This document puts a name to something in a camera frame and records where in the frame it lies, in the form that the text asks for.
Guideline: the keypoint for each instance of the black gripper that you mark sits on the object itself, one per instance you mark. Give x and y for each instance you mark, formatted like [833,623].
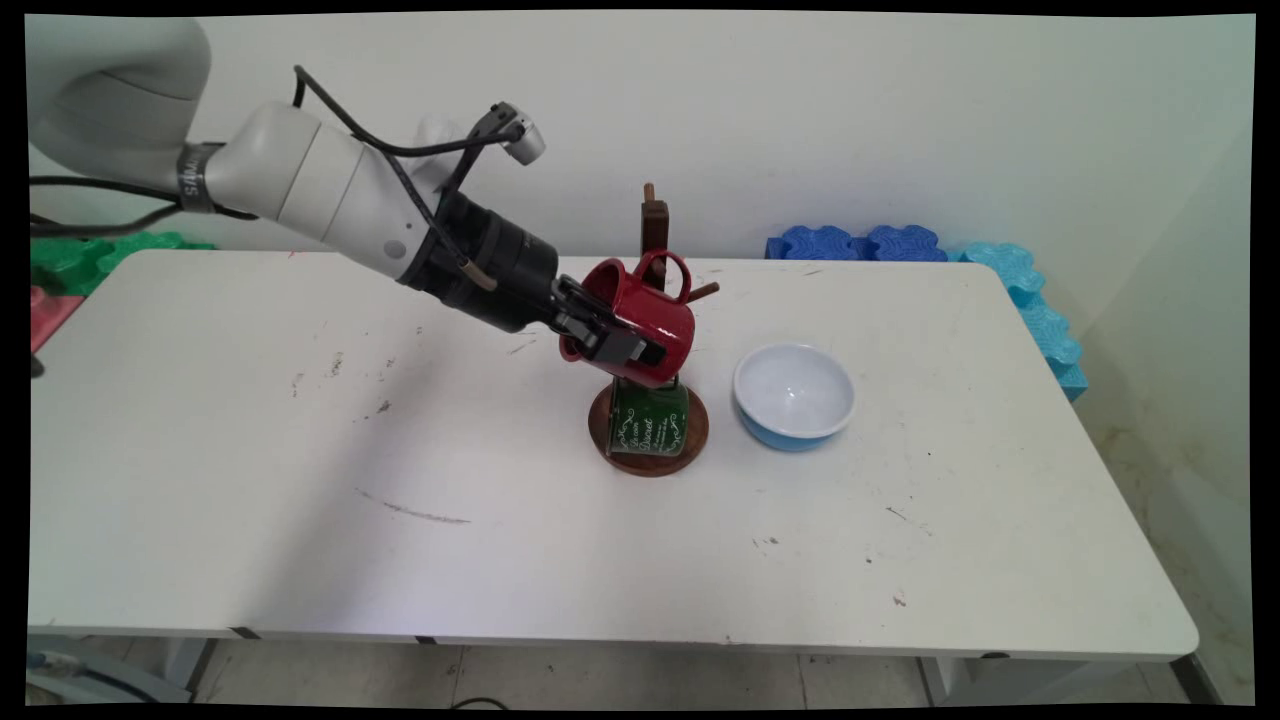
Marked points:
[495,265]

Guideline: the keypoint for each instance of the red enamel mug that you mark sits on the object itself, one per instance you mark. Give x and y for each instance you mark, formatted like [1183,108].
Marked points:
[660,320]

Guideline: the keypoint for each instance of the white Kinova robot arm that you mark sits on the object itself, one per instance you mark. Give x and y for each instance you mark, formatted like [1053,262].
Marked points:
[300,180]

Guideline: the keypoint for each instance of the green enamel mug white print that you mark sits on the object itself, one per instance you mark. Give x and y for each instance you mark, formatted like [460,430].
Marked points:
[650,420]

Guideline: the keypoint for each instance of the brown wooden mug tree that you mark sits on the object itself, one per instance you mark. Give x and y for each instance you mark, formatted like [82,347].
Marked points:
[655,220]

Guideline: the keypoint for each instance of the blue bowl white inside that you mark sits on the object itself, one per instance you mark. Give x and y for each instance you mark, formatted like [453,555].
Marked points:
[795,395]

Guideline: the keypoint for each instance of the dark blue foam mat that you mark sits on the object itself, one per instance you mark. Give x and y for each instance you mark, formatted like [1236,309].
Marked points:
[905,243]
[815,243]

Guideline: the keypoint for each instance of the light blue foam mat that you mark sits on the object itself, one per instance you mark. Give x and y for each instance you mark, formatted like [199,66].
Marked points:
[1045,325]

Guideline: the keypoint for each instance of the green foam mat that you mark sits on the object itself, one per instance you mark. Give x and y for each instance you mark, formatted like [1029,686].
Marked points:
[70,262]

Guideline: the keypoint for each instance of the red foam mat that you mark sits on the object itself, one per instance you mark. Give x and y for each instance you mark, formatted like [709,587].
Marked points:
[50,315]

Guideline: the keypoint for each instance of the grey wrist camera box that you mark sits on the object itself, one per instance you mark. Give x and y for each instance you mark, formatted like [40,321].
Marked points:
[522,138]

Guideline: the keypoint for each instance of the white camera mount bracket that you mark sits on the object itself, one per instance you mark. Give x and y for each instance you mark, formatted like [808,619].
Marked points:
[438,155]

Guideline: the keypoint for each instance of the grey table leg frame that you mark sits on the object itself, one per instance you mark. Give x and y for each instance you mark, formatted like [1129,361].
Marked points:
[185,665]
[1000,680]

